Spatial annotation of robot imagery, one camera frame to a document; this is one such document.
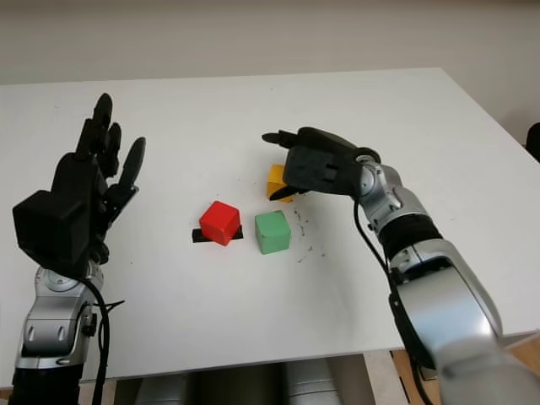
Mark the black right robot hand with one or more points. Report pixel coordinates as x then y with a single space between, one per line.
320 137

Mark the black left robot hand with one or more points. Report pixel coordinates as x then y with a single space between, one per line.
80 173

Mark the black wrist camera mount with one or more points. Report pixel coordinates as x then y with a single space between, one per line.
320 171
55 228

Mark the red wooden block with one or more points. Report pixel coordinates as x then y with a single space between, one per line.
219 221

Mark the grey left robot leg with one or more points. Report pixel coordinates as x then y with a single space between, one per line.
162 390

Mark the black chair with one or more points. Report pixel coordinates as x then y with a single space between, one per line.
534 143

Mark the yellow wooden block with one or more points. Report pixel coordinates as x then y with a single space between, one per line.
275 175

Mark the grey right robot leg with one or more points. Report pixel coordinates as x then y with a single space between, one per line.
310 384

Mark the green wooden block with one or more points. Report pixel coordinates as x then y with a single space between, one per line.
273 234

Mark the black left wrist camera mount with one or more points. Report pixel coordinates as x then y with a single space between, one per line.
55 228

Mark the white table frame bar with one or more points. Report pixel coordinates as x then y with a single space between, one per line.
379 375

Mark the grey robot leg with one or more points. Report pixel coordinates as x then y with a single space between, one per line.
310 384
162 390

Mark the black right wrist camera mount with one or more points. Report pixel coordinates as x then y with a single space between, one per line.
320 171

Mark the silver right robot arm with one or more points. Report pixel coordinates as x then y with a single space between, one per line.
447 304

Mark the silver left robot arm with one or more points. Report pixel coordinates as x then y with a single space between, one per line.
46 329

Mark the black tape strip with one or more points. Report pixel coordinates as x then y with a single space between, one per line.
197 237

